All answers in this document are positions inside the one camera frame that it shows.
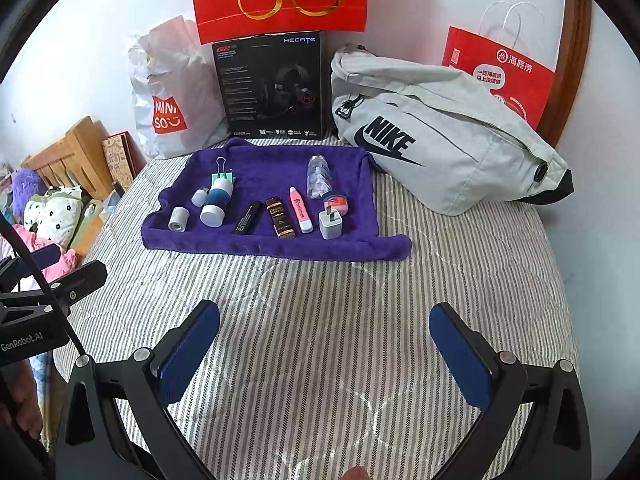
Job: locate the clear bottle of white candy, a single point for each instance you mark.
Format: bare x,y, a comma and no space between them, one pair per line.
318,180

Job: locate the person's left hand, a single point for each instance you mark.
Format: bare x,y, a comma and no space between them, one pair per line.
27,400

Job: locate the small white jar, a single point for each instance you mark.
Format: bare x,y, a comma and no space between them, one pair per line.
178,219

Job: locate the white charger plug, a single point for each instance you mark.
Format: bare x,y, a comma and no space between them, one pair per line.
331,227

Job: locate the purple towel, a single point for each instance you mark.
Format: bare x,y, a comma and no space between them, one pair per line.
260,170

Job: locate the purple plush toy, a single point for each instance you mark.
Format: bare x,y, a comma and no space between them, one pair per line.
25,185

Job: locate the pink jelly jar blue lid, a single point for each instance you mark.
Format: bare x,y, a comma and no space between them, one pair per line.
337,206

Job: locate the black headset box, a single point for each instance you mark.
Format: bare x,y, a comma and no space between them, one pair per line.
245,90

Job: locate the red gift bag gold print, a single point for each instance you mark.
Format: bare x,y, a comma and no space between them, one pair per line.
215,15

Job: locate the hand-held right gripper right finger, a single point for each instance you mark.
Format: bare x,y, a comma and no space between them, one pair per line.
460,355

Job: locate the pink cloth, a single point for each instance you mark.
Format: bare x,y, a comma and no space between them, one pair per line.
60,262

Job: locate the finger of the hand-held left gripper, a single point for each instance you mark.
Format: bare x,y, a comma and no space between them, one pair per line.
49,255
85,277

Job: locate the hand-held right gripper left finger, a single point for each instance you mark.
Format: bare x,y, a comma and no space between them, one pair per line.
190,345

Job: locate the green binder clip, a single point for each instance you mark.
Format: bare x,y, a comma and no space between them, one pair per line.
220,177

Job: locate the blue and white bottle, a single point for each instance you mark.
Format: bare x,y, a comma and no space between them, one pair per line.
216,200

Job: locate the black and gold tube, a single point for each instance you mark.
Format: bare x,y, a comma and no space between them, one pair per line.
280,217

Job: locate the white spotted plush pillow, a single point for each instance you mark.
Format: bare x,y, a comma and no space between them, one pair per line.
57,215

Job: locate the brown wooden door frame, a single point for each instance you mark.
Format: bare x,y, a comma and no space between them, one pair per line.
572,60

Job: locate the brown patterned book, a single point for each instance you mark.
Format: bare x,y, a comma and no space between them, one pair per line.
120,160

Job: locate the person's right hand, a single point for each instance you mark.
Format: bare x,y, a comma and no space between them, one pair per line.
357,474

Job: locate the small white dropper bottle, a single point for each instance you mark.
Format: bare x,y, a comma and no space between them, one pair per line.
199,198

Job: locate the wooden headboard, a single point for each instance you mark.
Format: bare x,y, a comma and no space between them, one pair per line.
82,142

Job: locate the white plastic shopping bag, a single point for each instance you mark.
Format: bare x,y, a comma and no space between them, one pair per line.
170,70

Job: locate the grey sling bag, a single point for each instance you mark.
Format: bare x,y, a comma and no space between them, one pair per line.
465,160

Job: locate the pink lip balm tube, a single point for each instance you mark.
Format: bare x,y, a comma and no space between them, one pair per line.
300,210

